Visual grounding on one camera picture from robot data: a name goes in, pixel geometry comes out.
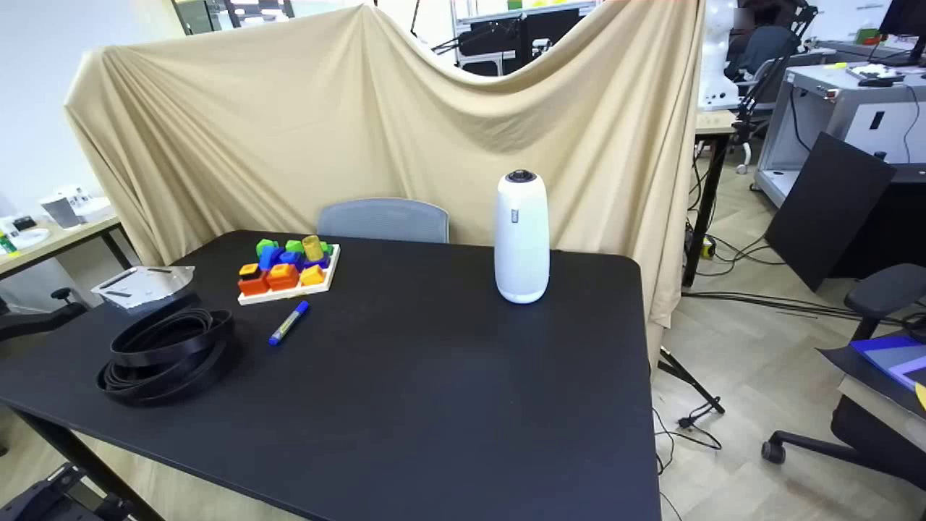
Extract blue white marker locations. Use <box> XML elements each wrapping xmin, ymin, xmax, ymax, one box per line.
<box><xmin>266</xmin><ymin>300</ymin><xmax>311</xmax><ymax>346</ymax></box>

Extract white cylindrical speaker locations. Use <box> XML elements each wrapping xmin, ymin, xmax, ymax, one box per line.
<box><xmin>494</xmin><ymin>171</ymin><xmax>549</xmax><ymax>303</ymax></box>

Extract grey chair back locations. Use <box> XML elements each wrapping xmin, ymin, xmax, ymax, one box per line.
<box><xmin>319</xmin><ymin>197</ymin><xmax>452</xmax><ymax>244</ymax></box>

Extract colourful block puzzle board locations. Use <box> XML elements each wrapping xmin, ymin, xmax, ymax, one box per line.
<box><xmin>238</xmin><ymin>233</ymin><xmax>342</xmax><ymax>306</ymax></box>

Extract beige draped cloth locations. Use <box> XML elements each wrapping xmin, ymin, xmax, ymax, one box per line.
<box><xmin>67</xmin><ymin>0</ymin><xmax>704</xmax><ymax>327</ymax></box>

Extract silver metal plate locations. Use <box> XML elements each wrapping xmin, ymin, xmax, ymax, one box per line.
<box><xmin>94</xmin><ymin>265</ymin><xmax>193</xmax><ymax>310</ymax></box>

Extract black flat panel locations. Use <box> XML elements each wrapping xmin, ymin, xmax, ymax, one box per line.
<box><xmin>765</xmin><ymin>134</ymin><xmax>895</xmax><ymax>290</ymax></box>

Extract wooden side desk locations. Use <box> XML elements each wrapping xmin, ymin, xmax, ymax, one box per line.
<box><xmin>0</xmin><ymin>218</ymin><xmax>130</xmax><ymax>277</ymax></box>

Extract black office chair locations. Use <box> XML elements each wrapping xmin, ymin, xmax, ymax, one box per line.
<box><xmin>761</xmin><ymin>264</ymin><xmax>926</xmax><ymax>490</ymax></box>

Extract grey cabinet desk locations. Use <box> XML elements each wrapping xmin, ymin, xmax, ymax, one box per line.
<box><xmin>756</xmin><ymin>63</ymin><xmax>926</xmax><ymax>204</ymax></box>

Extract floor cables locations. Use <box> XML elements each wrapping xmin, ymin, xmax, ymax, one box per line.
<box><xmin>651</xmin><ymin>343</ymin><xmax>730</xmax><ymax>521</ymax></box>

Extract coiled black strap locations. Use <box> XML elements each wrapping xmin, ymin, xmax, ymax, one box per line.
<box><xmin>95</xmin><ymin>303</ymin><xmax>241</xmax><ymax>407</ymax></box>

